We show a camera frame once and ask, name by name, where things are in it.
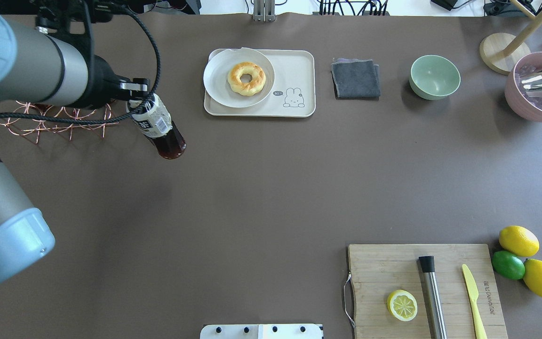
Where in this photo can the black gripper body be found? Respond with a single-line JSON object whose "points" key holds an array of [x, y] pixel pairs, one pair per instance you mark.
{"points": [[103, 80]]}

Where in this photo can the tea bottle dark liquid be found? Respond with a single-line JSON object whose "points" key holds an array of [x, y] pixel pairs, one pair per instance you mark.
{"points": [[156, 123]]}

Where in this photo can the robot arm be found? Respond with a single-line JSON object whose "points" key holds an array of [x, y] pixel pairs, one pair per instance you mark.
{"points": [[50, 78]]}

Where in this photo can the beige serving tray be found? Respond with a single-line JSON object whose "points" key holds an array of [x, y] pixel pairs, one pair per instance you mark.
{"points": [[289, 91]]}

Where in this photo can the white plate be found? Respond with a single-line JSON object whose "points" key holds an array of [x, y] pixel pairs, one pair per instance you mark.
{"points": [[216, 71]]}

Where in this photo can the glazed donut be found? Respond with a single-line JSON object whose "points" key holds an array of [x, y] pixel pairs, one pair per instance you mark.
{"points": [[246, 78]]}

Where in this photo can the grey folded cloth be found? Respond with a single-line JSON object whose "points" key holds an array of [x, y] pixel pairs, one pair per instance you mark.
{"points": [[356, 78]]}

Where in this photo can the green bowl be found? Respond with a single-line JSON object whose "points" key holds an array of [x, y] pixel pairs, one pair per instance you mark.
{"points": [[434, 77]]}

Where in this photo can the wooden cutting board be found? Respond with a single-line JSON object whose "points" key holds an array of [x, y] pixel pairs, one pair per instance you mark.
{"points": [[379, 269]]}

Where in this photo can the steel muddler black tip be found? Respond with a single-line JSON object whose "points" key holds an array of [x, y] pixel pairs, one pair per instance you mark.
{"points": [[433, 301]]}

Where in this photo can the half lemon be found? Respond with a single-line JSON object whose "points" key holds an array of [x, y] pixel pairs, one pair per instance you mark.
{"points": [[402, 305]]}

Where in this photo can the wooden stand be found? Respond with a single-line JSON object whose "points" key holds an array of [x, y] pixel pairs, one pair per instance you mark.
{"points": [[500, 51]]}

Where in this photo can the green lime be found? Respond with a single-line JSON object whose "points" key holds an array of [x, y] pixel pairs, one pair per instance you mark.
{"points": [[508, 265]]}

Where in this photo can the pink bowl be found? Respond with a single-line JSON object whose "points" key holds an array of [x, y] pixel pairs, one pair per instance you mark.
{"points": [[519, 102]]}

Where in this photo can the yellow plastic knife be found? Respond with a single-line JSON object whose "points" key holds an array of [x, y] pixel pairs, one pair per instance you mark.
{"points": [[473, 295]]}

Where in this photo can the copper wire bottle rack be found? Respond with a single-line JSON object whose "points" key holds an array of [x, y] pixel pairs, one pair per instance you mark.
{"points": [[32, 121]]}

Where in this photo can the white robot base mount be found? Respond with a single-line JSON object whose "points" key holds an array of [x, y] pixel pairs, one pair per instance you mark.
{"points": [[263, 331]]}

